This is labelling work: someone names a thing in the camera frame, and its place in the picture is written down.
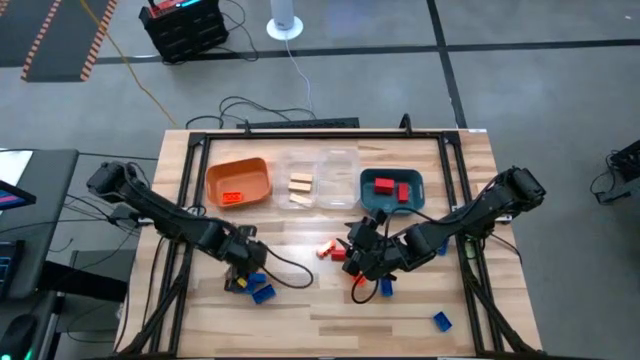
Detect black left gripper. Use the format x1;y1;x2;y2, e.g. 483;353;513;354
219;224;269;294

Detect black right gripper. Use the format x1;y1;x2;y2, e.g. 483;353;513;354
337;208;407;282

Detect dark teal plastic bin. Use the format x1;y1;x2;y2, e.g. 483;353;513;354
359;167;427;216

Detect clear plastic bin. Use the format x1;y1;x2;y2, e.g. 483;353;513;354
276;147;321;210
318;146;361;210

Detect orange plastic bin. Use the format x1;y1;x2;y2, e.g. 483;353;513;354
204;156;274;209

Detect black power strip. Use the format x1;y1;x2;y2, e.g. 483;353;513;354
235;116;361;131

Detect black side desk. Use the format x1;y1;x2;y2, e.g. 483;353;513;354
0;148;81;302

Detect black computer mouse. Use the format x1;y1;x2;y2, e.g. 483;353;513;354
0;311;42;360

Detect backlit keyboard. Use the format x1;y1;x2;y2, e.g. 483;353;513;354
0;239;27;302

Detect white round-base stand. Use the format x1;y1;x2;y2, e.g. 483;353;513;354
265;0;305;42

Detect computer screen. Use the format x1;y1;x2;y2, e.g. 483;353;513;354
0;178;38;212

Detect black equipment case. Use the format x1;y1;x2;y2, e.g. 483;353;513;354
138;0;231;65

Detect white sheet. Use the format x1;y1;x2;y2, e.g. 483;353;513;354
0;149;34;187

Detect black floor equipment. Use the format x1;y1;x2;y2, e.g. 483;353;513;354
589;138;640;206

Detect red electronic device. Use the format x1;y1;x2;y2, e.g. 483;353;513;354
148;0;201;18

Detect black hazard-striped floor mat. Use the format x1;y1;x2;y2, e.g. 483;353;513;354
0;0;119;83

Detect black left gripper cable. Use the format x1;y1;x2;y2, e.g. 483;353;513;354
258;251;316;291

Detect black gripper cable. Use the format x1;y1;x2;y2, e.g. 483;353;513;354
258;251;316;291
349;279;381;306

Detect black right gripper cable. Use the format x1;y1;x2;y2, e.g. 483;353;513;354
349;279;381;306

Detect black aluminium table frame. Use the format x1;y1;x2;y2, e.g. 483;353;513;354
113;113;544;359

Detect black floor cables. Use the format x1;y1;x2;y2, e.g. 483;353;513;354
185;95;318;130

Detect white power cable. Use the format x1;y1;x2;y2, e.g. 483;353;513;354
283;38;315;114

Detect yellow floor cable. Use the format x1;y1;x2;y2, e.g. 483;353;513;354
78;0;178;128

